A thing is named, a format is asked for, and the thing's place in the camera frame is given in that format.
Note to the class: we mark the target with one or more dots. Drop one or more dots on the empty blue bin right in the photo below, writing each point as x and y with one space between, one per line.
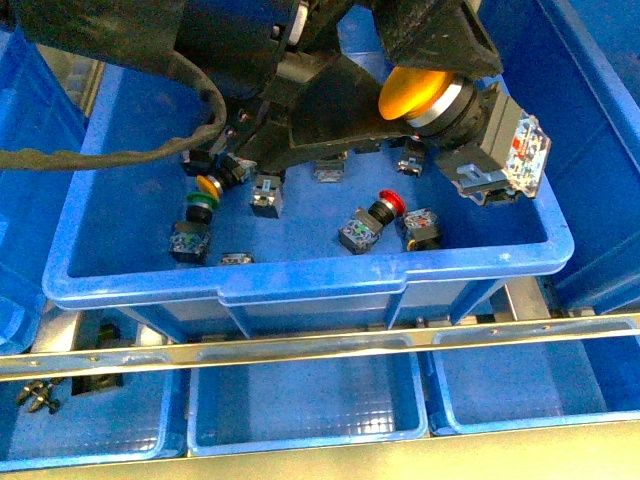
575 66

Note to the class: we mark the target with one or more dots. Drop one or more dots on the small blue bin middle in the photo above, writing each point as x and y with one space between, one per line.
305 404

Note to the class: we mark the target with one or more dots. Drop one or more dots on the yellow button lying left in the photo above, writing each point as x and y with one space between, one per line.
229 172

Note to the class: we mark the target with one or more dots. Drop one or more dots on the green button right far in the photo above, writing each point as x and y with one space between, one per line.
412 159

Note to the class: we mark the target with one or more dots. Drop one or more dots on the button by near wall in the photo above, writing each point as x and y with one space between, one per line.
421 230

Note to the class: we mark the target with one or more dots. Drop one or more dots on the contact block near rim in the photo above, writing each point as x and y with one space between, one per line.
236 258

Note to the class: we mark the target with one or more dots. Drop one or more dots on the red button lying near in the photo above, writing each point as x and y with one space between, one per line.
360 233

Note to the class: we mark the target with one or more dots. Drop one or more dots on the small blue bin left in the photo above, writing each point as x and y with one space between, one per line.
142 419

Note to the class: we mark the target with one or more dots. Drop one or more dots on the large yellow mushroom button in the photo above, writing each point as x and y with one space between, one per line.
487 145

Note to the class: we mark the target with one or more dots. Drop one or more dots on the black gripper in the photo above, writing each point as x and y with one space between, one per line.
275 86

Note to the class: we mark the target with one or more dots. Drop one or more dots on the green button near left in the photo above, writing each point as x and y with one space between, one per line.
190 239

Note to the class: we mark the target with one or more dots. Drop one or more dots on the blue bin far left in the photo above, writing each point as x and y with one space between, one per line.
35 113

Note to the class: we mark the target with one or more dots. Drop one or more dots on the black screws in bin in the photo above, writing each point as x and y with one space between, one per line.
39 393

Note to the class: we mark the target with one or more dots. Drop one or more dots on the red mushroom button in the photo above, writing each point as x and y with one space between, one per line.
329 170

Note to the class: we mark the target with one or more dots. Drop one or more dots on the blue bin with buttons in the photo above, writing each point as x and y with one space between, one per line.
110 250

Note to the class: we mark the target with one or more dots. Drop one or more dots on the small blue bin right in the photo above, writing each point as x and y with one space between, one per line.
472 388

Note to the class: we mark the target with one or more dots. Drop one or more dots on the red button small left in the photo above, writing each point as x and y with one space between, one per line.
267 194

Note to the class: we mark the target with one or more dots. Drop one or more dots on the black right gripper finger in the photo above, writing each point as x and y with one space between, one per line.
436 35

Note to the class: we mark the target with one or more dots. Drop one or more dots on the small blue bin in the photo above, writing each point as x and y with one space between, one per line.
142 419
472 388
305 404

